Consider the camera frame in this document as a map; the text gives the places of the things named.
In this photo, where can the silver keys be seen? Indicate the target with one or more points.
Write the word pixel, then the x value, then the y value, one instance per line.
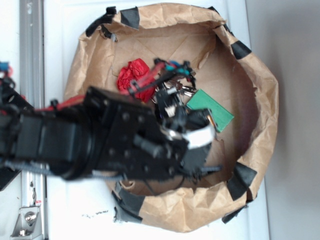
pixel 177 92

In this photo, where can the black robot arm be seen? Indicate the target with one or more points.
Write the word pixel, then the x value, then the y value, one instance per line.
pixel 61 137

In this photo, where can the red crumpled paper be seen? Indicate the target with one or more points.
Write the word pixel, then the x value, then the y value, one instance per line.
pixel 135 70

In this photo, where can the brown paper bag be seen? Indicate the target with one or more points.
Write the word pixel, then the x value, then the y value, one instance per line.
pixel 226 72

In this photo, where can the metal corner bracket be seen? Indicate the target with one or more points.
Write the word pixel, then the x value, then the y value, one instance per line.
pixel 28 225

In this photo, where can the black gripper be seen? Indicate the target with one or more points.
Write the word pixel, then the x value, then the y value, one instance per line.
pixel 133 142

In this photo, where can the green rectangular block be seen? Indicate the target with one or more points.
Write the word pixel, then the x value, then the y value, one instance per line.
pixel 221 116

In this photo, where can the aluminium extrusion rail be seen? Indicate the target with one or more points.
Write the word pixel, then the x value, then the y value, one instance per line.
pixel 31 26

